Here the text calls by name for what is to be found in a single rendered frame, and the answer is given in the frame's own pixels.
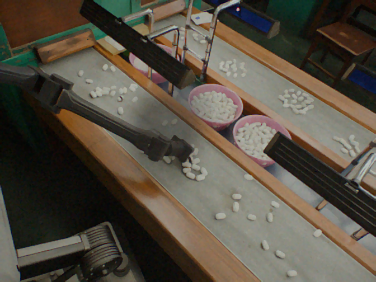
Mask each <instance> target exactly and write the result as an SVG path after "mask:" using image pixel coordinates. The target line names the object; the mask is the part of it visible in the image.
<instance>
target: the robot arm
mask: <svg viewBox="0 0 376 282"><path fill-rule="evenodd" d="M0 83H4V84H10V85H13V86H17V87H21V88H23V89H24V90H25V91H27V92H28V93H29V94H31V95H32V96H34V97H35V98H36V99H38V100H39V103H38V105H39V106H41V107H43V108H45V109H47V110H49V111H51V112H53V113H55V114H60V112H61V110H62V109H65V110H68V111H71V112H73V113H75V114H77V115H79V116H81V117H83V118H85V119H87V120H89V121H91V122H93V123H95V124H96V125H98V126H100V127H102V128H104V129H106V130H108V131H110V132H112V133H114V134H116V135H118V136H120V137H122V138H124V139H125V140H127V141H129V142H131V143H132V144H133V145H135V146H136V147H137V148H138V149H140V150H141V151H143V152H144V154H146V155H148V158H149V159H150V160H151V161H154V162H158V161H161V160H162V159H163V157H164V156H176V157H177V158H178V159H179V160H180V161H181V162H182V163H185V162H186V161H187V159H188V157H189V156H190V154H192V153H193V152H194V150H195V149H194V148H193V147H192V146H191V145H190V144H189V143H188V142H187V141H186V140H184V139H180V138H179V137H178V136H177V135H174V136H173V137H172V138H171V139H169V138H168V137H166V136H164V135H163V134H161V133H160V132H158V131H157V130H155V129H154V128H151V129H149V130H145V129H141V128H138V127H136V126H134V125H132V124H130V123H128V122H126V121H124V120H123V119H121V118H119V117H117V116H115V115H113V114H111V113H109V112H107V111H105V110H104V109H102V108H100V107H98V106H96V105H94V104H92V103H90V102H88V101H87V100H85V99H83V98H81V97H80V96H79V95H77V94H76V93H75V92H73V90H72V87H73V85H74V83H73V82H71V81H69V80H67V79H65V78H63V77H62V76H60V75H58V74H55V73H52V74H51V75H49V74H47V73H45V72H43V71H41V70H40V69H38V68H36V67H34V66H32V65H27V67H18V66H13V65H8V64H4V63H0ZM63 89H64V90H63ZM62 91H63V92H62ZM61 93H62V94H61ZM57 102H58V103H57ZM149 144H150V146H148V145H149Z"/></svg>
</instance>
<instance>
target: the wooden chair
mask: <svg viewBox="0 0 376 282"><path fill-rule="evenodd" d="M357 2H358V3H360V4H362V5H363V6H365V7H368V8H370V9H371V10H373V11H375V12H376V4H375V3H373V2H371V1H369V0H352V2H351V4H350V5H349V7H348V9H347V10H346V12H345V14H344V15H343V17H342V19H341V21H340V22H336V23H333V24H330V25H327V26H324V27H322V28H319V29H317V30H316V32H317V35H316V37H315V38H314V40H313V43H312V45H311V47H310V48H309V50H308V53H307V55H306V56H305V58H304V60H303V62H302V64H301V66H300V68H299V69H300V70H303V68H304V66H305V64H306V63H307V62H308V63H310V64H311V65H313V66H314V67H316V68H317V69H318V70H320V71H321V72H322V73H324V74H325V75H327V76H328V77H330V78H331V79H332V80H334V82H333V83H332V85H331V88H332V89H334V88H335V86H336V85H337V83H338V82H339V80H340V79H341V77H342V76H343V75H344V74H345V73H346V70H347V69H348V67H349V66H351V65H352V61H353V60H354V59H356V58H358V57H360V56H362V55H364V54H366V56H365V57H364V59H363V60H362V61H361V63H360V65H362V66H365V64H366V63H367V61H368V60H369V58H370V57H371V55H372V54H373V53H374V51H375V49H376V41H374V40H373V39H371V38H369V37H368V36H366V35H364V34H363V33H361V32H360V31H358V30H356V29H354V28H353V27H351V26H349V25H348V24H346V23H345V22H346V20H347V18H348V17H349V15H350V13H351V11H352V10H353V8H354V7H355V5H356V3H357ZM319 41H322V42H323V43H325V44H326V45H324V46H321V47H319V48H317V49H315V48H316V46H317V44H318V43H319ZM324 48H326V50H325V52H324V53H323V56H322V58H321V60H320V62H321V63H323V62H324V61H325V59H326V57H327V55H328V53H329V52H330V53H331V54H333V55H334V56H336V57H337V58H339V59H340V60H341V61H343V62H344V65H343V66H342V68H341V70H340V71H339V73H338V75H337V77H335V76H333V75H332V74H331V73H329V72H328V71H326V70H325V69H323V68H322V67H321V66H319V65H318V64H317V63H315V62H314V61H312V60H311V59H310V56H311V55H312V53H315V52H317V51H320V50H322V49H324ZM331 48H332V49H333V50H335V51H337V52H338V53H340V54H341V55H343V56H344V57H346V58H347V59H345V58H344V57H342V56H341V55H339V54H338V53H336V52H335V51H333V50H332V49H331Z"/></svg>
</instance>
